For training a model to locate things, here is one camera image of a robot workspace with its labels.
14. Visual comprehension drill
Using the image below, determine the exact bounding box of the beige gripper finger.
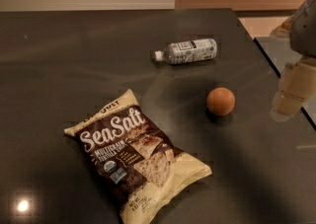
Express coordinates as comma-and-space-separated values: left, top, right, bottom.
270, 57, 316, 122

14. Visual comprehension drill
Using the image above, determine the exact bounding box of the orange fruit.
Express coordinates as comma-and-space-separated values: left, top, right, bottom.
206, 87, 236, 116

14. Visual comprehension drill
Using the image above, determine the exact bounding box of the brown sea salt chip bag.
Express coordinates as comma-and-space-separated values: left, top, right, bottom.
64, 90, 212, 224

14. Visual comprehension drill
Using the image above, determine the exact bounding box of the clear plastic water bottle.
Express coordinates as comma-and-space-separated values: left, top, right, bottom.
151, 38, 217, 65

